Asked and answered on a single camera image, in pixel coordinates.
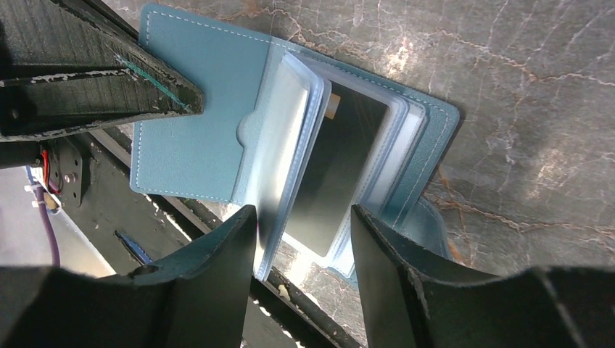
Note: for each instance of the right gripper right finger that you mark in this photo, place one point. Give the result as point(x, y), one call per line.
point(412, 297)

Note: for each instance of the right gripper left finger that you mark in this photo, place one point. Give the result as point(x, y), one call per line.
point(194, 297)

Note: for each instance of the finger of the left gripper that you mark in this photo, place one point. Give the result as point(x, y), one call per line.
point(73, 66)

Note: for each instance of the blue card holder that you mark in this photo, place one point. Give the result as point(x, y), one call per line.
point(265, 100)

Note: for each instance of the black credit card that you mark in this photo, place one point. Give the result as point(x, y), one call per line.
point(335, 166)

